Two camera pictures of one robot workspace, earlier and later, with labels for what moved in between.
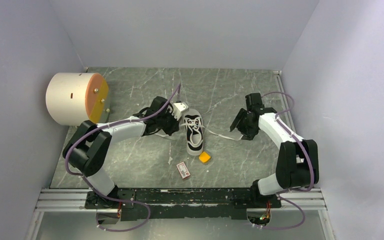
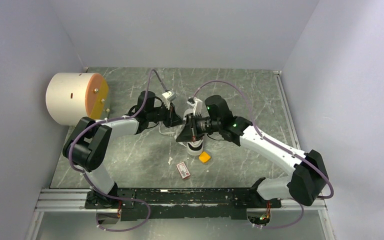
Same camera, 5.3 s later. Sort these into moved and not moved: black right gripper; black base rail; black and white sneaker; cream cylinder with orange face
Moved: black right gripper
Not moved: cream cylinder with orange face; black and white sneaker; black base rail
